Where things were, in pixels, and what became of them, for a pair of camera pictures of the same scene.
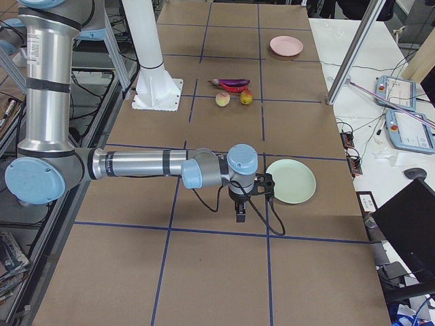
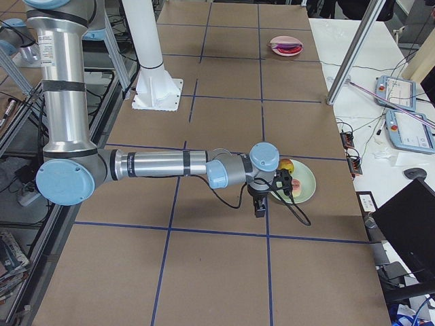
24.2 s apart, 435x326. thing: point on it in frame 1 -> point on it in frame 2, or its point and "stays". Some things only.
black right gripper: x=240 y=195 -> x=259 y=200
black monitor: x=409 y=221 stays
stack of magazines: x=13 y=265 stays
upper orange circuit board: x=347 y=138 stays
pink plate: x=286 y=46 stays
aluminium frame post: x=368 y=21 stays
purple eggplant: x=234 y=82 -> x=285 y=45
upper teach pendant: x=399 y=92 stays
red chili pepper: x=237 y=89 -> x=289 y=51
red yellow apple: x=246 y=97 -> x=287 y=164
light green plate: x=295 y=180 stays
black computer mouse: x=415 y=172 stays
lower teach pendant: x=408 y=133 stays
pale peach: x=222 y=98 -> x=296 y=187
